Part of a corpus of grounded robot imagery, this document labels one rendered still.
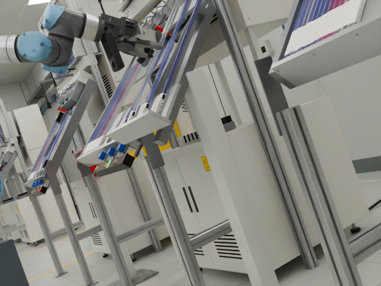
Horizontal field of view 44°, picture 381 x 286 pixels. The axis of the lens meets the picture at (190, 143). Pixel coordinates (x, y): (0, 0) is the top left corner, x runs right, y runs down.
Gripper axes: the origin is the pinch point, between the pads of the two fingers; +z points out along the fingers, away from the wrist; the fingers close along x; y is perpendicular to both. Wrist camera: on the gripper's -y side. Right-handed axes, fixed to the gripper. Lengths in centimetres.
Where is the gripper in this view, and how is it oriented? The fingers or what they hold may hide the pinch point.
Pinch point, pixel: (156, 53)
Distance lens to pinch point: 154.1
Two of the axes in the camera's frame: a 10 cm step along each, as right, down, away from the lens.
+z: 8.8, 1.7, 4.4
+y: 0.8, -9.7, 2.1
